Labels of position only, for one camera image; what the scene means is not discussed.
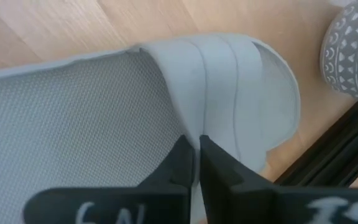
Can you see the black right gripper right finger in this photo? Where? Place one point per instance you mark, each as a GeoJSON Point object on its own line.
{"type": "Point", "coordinates": [228, 193]}

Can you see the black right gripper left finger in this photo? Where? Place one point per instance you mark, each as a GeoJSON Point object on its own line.
{"type": "Point", "coordinates": [166, 193]}

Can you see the white rubber slide sandal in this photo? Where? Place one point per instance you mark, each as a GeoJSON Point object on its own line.
{"type": "Point", "coordinates": [228, 87]}

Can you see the grey patterned plant pot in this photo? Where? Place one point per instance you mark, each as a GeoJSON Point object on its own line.
{"type": "Point", "coordinates": [350, 49]}

